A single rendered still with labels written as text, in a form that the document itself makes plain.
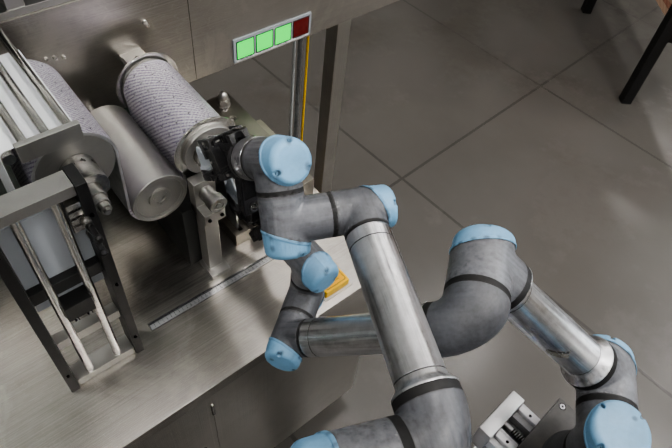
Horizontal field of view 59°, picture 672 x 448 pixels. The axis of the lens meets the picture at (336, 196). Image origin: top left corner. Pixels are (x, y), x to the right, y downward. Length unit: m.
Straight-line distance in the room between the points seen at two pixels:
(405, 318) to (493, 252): 0.29
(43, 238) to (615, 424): 1.06
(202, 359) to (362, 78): 2.41
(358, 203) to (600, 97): 3.02
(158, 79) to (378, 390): 1.46
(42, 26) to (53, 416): 0.77
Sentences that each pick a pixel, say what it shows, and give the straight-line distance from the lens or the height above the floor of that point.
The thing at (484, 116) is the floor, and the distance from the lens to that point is 3.42.
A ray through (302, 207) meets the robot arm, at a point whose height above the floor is 1.41.
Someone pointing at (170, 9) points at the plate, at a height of 1.36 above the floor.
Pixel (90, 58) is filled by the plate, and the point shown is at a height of 1.30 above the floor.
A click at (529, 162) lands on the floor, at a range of 3.24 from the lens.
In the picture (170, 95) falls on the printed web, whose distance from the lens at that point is 1.28.
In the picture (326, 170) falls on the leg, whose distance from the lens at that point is 2.54.
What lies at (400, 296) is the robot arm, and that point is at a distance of 0.86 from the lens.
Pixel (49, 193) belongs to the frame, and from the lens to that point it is 0.96.
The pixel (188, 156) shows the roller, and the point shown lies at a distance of 1.21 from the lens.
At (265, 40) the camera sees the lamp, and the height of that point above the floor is 1.19.
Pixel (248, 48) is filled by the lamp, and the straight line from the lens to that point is 1.62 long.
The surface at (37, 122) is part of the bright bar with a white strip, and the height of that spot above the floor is 1.46.
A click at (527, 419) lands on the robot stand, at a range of 1.56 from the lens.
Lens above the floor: 2.12
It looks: 49 degrees down
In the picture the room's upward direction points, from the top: 7 degrees clockwise
